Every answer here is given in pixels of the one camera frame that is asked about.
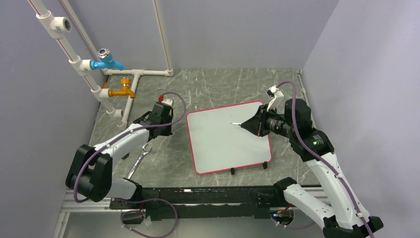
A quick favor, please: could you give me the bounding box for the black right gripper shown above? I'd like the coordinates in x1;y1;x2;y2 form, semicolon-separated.
242;103;296;138

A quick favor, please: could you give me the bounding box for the pink framed whiteboard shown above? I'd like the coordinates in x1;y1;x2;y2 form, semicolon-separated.
186;101;273;175

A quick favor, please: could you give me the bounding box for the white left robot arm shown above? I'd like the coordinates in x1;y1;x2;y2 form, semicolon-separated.
65;99;173;208

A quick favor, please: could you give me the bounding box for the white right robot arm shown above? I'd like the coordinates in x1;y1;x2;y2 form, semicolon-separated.
239;99;384;238

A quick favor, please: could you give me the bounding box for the silver combination wrench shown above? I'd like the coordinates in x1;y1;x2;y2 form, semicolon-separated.
125;144;153;180

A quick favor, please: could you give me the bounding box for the orange brass faucet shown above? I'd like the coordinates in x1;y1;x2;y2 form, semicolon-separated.
108;77;135;99

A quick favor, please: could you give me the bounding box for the blue plastic faucet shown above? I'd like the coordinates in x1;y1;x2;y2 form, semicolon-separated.
90;48;124;71

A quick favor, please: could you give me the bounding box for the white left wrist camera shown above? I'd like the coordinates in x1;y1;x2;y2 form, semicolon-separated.
158;95;173;107

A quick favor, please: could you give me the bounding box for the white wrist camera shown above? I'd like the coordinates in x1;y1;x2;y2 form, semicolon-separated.
158;95;173;107
266;85;284;111

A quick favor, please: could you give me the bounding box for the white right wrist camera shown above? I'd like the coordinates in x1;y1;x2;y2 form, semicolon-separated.
266;85;284;111

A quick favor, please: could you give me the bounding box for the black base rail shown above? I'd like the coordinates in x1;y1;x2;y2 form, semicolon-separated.
110;185;289;221

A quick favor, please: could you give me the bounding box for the white PVC pipe frame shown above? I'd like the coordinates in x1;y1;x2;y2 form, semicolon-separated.
28;0;174;130

